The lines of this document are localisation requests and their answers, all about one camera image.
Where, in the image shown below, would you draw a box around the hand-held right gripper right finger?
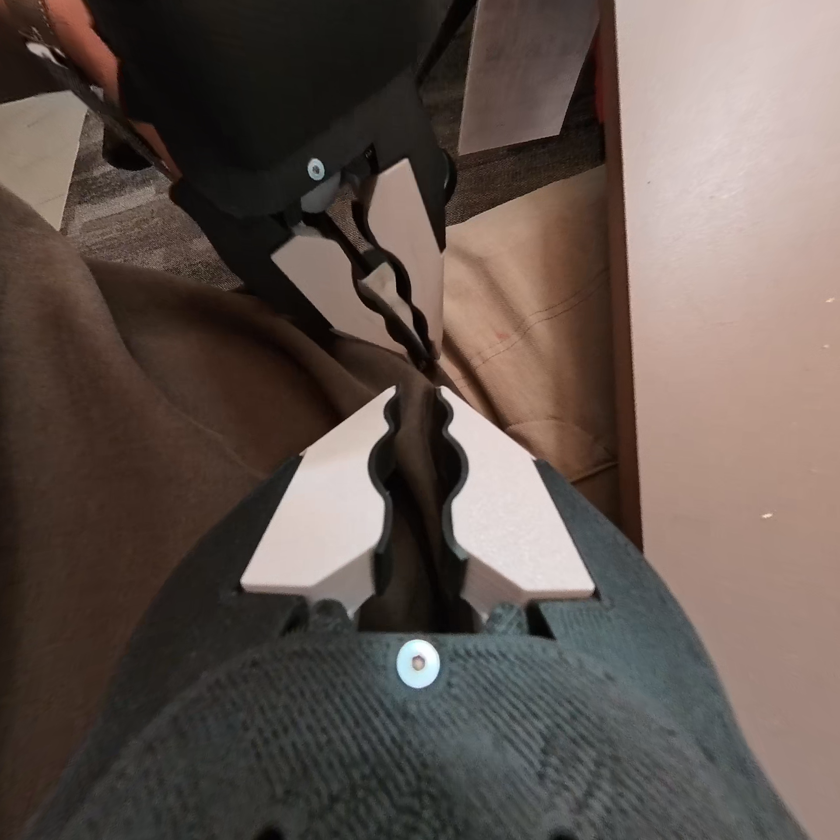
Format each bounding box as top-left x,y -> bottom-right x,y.
432,386 -> 596,606

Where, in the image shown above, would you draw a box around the person's left hand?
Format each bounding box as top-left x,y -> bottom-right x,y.
26,0 -> 183,181

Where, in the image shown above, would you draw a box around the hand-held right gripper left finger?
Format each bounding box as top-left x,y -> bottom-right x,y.
239,386 -> 396,606

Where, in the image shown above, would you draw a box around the brown hoodie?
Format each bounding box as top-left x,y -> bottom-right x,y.
0,184 -> 437,840

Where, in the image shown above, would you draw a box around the white desk leg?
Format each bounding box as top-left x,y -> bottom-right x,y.
457,0 -> 601,156
0,88 -> 91,232

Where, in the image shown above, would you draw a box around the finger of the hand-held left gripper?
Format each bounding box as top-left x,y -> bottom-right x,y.
353,156 -> 448,361
269,231 -> 437,367

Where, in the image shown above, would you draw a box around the tan trousers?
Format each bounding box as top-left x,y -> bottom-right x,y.
436,164 -> 626,526

